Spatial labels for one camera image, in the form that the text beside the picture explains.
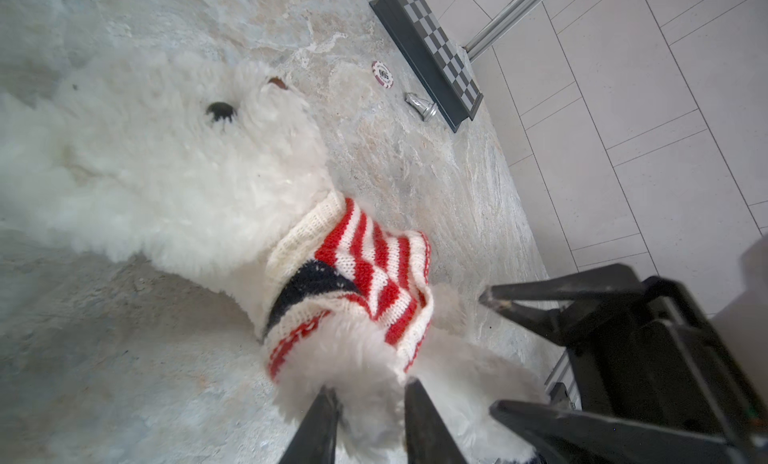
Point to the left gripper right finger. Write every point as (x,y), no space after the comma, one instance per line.
(428,440)

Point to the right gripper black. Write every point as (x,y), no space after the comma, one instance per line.
(652,363)

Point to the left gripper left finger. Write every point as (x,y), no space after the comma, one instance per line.
(315,439)

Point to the red white striped sweater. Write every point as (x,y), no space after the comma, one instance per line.
(338,261)

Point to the white teddy bear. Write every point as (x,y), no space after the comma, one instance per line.
(203,168)

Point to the small metal cylinder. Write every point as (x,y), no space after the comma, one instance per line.
(423,107)

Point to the black white checkerboard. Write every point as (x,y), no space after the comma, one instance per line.
(436,62)

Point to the aluminium front rail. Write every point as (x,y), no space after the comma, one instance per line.
(561,386)

